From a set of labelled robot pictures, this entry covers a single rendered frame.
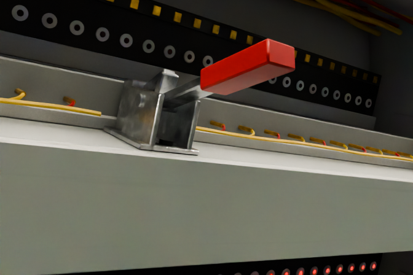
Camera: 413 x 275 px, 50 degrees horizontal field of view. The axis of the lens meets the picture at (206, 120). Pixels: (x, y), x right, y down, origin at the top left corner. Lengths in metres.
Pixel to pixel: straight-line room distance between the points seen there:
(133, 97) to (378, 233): 0.17
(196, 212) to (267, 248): 0.05
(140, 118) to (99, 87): 0.04
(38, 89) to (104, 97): 0.03
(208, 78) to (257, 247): 0.09
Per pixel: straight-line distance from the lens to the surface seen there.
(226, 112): 0.25
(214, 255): 0.20
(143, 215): 0.17
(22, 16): 0.35
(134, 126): 0.19
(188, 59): 0.40
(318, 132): 0.31
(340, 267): 0.52
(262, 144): 0.26
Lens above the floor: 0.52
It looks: 10 degrees up
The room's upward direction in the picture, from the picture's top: 2 degrees clockwise
